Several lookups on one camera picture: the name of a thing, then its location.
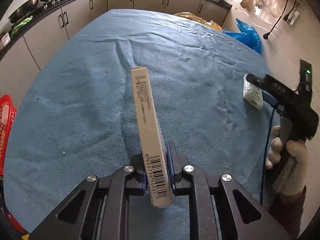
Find small white box on counter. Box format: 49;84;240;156
0;31;11;50

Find yellow plastic bag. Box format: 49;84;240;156
175;12;222;31

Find kitchen base cabinets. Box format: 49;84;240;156
1;0;232;106

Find white carton box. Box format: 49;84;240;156
131;67;172;209

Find red plastic mesh basket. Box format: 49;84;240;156
1;94;17;176

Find green cloth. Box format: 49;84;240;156
11;16;33;36

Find right gloved hand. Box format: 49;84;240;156
265;126;308;197

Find blue plastic bag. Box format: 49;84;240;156
222;18;262;55

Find black power cable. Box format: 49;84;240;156
262;0;290;40

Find green white tissue pack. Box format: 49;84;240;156
242;74;263;110

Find dark frying pan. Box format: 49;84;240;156
8;0;39;24

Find blue table cloth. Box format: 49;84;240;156
4;10;271;231

